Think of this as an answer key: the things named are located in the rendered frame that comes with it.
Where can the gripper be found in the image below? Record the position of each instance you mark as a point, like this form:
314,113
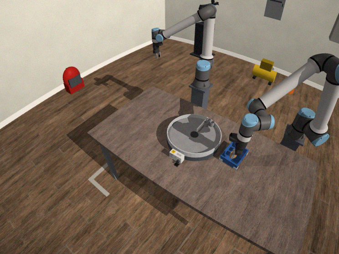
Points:
156,47
239,148

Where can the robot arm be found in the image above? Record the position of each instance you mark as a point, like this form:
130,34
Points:
291,82
208,39

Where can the blue crate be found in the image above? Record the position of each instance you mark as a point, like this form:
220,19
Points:
225,157

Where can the grey turntable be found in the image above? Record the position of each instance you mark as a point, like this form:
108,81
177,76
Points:
185,143

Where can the black cabinet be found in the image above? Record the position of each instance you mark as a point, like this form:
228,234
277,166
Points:
198,39

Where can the wooden table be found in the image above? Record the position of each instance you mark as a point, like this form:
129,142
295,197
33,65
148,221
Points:
238,198

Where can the white control box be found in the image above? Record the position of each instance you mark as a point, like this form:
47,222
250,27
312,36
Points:
176,154

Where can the yellow cart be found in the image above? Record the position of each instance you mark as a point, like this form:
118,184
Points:
264,72

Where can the red welding helmet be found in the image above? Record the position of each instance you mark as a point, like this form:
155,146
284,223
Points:
72,80

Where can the grey electrical panel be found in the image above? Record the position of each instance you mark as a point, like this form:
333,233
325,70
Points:
275,9

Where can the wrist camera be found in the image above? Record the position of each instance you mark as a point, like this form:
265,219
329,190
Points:
233,137

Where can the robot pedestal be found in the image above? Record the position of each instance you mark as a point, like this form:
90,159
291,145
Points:
290,143
197,96

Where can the grey wall cabinet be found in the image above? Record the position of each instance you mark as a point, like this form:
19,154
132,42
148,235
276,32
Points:
335,29

